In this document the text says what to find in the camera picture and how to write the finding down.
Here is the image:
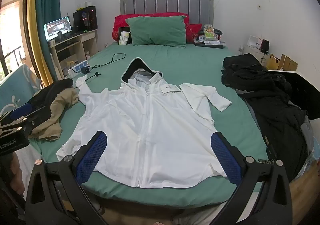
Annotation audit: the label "white open box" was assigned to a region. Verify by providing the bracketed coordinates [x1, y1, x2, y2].
[246, 36, 260, 49]

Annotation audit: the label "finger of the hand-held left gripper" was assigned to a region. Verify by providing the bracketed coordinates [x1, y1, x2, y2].
[14, 106, 48, 138]
[0, 102, 34, 123]

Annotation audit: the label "tan pants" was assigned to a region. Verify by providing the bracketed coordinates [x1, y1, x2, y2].
[28, 88, 80, 142]

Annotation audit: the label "teal yellow curtain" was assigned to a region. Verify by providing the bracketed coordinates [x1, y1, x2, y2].
[26, 0, 62, 88]

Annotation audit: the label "black tablet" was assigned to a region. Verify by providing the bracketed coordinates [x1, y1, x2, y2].
[117, 26, 132, 45]

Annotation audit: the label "white hooded jacket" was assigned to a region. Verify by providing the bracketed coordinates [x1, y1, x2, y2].
[55, 57, 233, 189]

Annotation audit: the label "white green wipes packet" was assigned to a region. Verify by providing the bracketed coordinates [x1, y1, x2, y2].
[117, 31, 130, 46]

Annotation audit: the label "bunch of keys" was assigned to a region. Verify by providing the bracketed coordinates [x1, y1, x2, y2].
[257, 135, 278, 166]

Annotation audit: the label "black charger with cable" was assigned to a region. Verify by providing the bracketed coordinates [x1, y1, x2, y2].
[83, 53, 127, 78]

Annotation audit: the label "green pillow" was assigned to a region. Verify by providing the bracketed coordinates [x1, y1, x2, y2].
[125, 15, 188, 48]

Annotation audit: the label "large red pillow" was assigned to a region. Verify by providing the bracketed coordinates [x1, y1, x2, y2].
[112, 12, 190, 42]

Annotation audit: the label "computer monitor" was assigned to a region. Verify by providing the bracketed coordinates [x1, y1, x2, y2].
[44, 16, 73, 41]

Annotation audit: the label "black computer tower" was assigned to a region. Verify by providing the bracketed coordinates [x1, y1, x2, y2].
[73, 6, 98, 33]

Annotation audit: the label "light wooden desk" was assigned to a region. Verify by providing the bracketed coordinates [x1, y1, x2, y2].
[49, 28, 98, 81]

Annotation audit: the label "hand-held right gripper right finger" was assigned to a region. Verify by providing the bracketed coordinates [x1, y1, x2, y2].
[211, 131, 293, 225]

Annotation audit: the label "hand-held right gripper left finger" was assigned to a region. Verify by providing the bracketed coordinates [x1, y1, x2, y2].
[25, 130, 108, 225]

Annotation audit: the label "white blue power strip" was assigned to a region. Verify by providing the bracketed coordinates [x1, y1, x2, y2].
[68, 61, 89, 76]

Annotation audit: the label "black jacket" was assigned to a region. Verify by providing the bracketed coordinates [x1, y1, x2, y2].
[221, 53, 313, 183]

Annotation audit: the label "glass balcony door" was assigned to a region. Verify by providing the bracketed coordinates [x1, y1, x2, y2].
[0, 0, 33, 83]

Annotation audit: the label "small red pillow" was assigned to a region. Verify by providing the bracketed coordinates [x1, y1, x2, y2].
[186, 23, 202, 44]

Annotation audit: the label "black garment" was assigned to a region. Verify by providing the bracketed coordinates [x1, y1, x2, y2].
[27, 78, 74, 106]

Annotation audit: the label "teal printed cloth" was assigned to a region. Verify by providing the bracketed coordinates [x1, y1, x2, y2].
[0, 64, 42, 118]

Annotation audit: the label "person's left hand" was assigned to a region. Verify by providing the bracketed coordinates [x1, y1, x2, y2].
[10, 153, 25, 197]

